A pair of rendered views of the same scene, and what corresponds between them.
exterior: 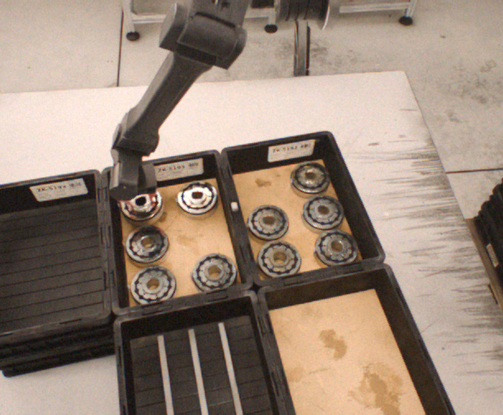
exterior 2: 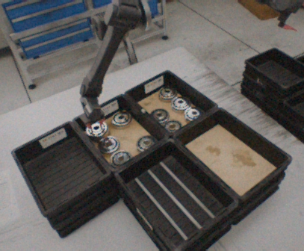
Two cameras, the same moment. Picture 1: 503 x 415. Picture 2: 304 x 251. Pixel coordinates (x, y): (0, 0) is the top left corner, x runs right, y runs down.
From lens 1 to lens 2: 0.45 m
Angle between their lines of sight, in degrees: 15
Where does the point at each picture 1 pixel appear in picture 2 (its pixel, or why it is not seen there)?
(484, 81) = (211, 51)
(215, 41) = (131, 14)
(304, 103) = (145, 72)
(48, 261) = (62, 172)
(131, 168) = (95, 102)
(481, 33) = (200, 32)
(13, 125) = (3, 131)
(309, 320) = (199, 146)
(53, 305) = (75, 188)
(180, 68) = (116, 33)
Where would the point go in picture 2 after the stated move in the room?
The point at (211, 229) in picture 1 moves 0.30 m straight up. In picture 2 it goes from (134, 129) to (125, 82)
